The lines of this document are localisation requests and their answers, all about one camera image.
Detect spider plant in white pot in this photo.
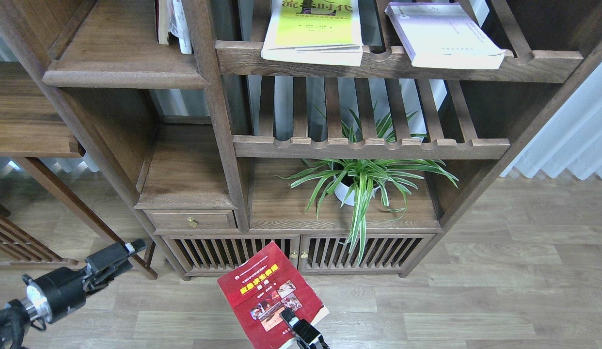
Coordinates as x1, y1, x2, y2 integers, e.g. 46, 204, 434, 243
280, 99, 459, 265

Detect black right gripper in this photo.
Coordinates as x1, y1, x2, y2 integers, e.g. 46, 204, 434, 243
280, 308, 330, 349

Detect red paperback book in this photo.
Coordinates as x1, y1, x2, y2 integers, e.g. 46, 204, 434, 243
217, 241, 329, 349

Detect white lavender paperback book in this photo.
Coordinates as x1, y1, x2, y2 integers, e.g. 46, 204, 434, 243
385, 2, 505, 69

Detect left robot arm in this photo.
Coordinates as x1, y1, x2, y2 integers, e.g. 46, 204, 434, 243
0, 238, 147, 349

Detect upright books on shelf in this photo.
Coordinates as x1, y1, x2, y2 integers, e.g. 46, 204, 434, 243
154, 0, 193, 54

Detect white curtain right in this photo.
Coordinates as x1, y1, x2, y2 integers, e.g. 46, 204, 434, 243
500, 62, 602, 180

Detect yellow-green paperback book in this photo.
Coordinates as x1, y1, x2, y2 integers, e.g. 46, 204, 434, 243
261, 0, 363, 66

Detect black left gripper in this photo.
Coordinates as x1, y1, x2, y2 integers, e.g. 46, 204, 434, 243
23, 238, 146, 323

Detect large dark wooden bookshelf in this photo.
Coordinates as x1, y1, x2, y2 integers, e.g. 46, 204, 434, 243
0, 0, 602, 278

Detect brass drawer knob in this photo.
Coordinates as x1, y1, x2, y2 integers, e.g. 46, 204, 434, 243
187, 217, 198, 228

